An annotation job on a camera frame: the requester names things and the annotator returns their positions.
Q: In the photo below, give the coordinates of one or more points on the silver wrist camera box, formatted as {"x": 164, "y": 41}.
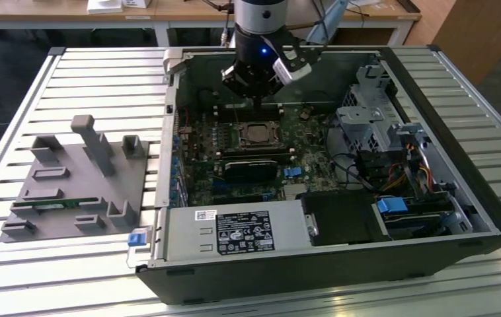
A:
{"x": 292, "y": 71}

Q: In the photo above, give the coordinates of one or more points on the wooden cabinet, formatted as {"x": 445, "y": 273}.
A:
{"x": 476, "y": 33}

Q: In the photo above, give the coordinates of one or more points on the silver power supply unit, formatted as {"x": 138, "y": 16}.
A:
{"x": 189, "y": 237}

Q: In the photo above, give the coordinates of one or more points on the blue motherboard connector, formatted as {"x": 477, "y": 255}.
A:
{"x": 292, "y": 172}

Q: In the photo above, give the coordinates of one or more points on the blue case latch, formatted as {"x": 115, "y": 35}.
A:
{"x": 135, "y": 240}

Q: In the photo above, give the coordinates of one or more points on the thin metal locking lever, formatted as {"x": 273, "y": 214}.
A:
{"x": 236, "y": 112}

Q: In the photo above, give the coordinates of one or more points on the green RAM stick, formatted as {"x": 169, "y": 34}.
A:
{"x": 71, "y": 202}

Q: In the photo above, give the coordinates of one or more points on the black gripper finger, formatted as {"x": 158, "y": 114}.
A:
{"x": 256, "y": 102}
{"x": 261, "y": 102}

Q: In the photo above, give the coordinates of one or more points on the black PC case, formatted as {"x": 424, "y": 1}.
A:
{"x": 277, "y": 280}

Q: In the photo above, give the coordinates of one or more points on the green motherboard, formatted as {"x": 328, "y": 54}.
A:
{"x": 312, "y": 158}

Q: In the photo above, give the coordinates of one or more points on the wooden desk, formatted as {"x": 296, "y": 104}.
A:
{"x": 57, "y": 14}

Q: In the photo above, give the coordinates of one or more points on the silver square CPU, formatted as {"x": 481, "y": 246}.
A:
{"x": 260, "y": 133}

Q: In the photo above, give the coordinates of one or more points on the silver disk bay cage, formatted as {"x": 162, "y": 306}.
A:
{"x": 361, "y": 132}

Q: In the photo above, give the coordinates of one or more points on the black graphics card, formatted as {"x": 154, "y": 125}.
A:
{"x": 250, "y": 171}

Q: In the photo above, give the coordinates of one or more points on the grey parts rack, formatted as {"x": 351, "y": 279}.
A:
{"x": 78, "y": 198}

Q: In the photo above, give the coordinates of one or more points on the black RAM slot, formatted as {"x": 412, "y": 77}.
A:
{"x": 254, "y": 157}
{"x": 254, "y": 152}
{"x": 270, "y": 118}
{"x": 244, "y": 110}

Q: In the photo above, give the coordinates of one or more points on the white box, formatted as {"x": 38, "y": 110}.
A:
{"x": 105, "y": 6}

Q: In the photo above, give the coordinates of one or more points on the black hard disk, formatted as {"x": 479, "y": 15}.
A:
{"x": 409, "y": 224}

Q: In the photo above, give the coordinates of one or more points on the small silver heat sink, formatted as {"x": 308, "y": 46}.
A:
{"x": 294, "y": 191}

